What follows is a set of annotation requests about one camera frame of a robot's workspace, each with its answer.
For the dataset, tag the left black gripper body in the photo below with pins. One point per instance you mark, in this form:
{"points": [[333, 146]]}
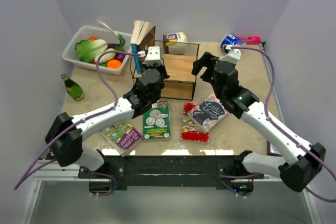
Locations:
{"points": [[160, 67]]}

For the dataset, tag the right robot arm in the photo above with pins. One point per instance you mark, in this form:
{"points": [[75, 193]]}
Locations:
{"points": [[297, 165]]}

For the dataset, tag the orange toy fruit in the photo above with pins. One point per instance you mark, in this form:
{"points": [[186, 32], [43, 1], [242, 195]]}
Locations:
{"points": [[114, 64]]}

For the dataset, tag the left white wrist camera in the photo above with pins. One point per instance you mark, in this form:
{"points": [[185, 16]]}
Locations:
{"points": [[151, 56]]}

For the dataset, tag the wood and wire shelf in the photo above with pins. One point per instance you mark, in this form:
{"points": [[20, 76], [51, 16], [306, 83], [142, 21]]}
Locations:
{"points": [[181, 84]]}

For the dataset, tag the purple toy eggplant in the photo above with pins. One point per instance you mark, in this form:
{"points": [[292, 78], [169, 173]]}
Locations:
{"points": [[120, 57]]}

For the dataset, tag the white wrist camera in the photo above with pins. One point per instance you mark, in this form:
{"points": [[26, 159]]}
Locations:
{"points": [[232, 53], [151, 56]]}

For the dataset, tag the red patterned book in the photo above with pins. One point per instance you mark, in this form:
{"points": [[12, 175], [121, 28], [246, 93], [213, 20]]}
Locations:
{"points": [[189, 130]]}

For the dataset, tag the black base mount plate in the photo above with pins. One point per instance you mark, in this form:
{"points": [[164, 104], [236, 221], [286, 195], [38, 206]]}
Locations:
{"points": [[167, 171]]}

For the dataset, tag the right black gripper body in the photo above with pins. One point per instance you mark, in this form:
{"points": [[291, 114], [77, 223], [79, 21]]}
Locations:
{"points": [[208, 75]]}

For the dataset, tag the Little Women book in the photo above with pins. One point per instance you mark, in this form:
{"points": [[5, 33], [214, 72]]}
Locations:
{"points": [[208, 113]]}

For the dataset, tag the blue 26-storey treehouse book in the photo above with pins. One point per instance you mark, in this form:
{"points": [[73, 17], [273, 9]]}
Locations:
{"points": [[138, 25]]}

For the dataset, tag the green glass bottle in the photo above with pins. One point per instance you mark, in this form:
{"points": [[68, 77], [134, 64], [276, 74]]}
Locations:
{"points": [[73, 89]]}

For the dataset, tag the purple 117-storey treehouse book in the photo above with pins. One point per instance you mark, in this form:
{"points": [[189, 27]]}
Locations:
{"points": [[122, 136]]}

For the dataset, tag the green coin book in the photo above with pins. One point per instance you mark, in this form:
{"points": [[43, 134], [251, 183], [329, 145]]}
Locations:
{"points": [[156, 122]]}

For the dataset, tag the pink stapler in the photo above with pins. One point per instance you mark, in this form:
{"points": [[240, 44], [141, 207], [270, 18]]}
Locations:
{"points": [[252, 40]]}

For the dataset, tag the white toy radish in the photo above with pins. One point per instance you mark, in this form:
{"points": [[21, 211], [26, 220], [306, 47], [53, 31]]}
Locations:
{"points": [[105, 57]]}

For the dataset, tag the white cartoon mug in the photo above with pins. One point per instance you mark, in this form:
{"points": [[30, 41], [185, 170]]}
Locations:
{"points": [[175, 43]]}

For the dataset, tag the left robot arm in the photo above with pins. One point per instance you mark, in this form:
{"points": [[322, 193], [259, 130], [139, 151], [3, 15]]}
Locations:
{"points": [[67, 133]]}

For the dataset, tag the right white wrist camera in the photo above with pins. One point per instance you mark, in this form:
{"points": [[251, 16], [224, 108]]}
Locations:
{"points": [[232, 53]]}

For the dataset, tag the dark Edward Tulane book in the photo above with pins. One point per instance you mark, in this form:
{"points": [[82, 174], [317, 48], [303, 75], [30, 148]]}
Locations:
{"points": [[148, 39]]}

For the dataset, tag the toy cabbage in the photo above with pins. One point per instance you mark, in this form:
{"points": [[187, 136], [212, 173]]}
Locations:
{"points": [[87, 50]]}

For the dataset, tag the white plastic basket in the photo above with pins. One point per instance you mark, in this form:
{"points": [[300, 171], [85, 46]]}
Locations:
{"points": [[88, 31]]}

